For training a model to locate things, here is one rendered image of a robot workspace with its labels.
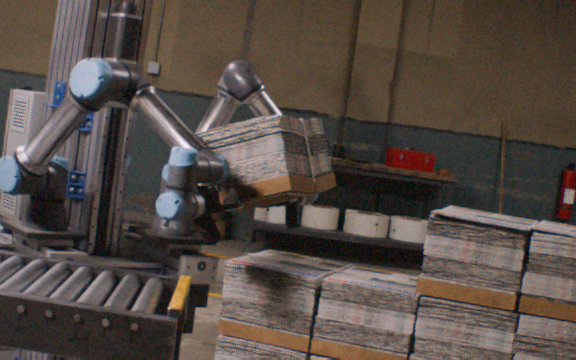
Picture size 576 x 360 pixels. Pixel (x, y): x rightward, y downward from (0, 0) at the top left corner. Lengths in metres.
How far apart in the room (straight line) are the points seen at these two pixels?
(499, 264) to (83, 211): 1.39
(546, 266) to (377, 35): 6.90
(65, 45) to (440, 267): 1.50
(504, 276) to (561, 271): 0.16
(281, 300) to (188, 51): 6.75
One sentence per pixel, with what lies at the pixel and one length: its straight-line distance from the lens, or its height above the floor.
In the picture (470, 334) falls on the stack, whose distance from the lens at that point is 2.80.
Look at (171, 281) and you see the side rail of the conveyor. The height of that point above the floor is 0.79.
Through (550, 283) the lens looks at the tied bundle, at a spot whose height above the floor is 0.93.
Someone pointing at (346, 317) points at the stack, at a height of 0.73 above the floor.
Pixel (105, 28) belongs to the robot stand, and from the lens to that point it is 3.38.
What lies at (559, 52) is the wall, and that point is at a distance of 9.97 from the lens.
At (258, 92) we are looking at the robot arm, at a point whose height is 1.33.
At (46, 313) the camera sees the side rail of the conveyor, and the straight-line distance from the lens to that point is 2.23.
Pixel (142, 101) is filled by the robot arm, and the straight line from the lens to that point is 2.88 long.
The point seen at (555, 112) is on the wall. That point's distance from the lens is 9.95.
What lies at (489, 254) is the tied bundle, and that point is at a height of 0.98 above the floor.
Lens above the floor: 1.29
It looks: 4 degrees down
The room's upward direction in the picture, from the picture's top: 8 degrees clockwise
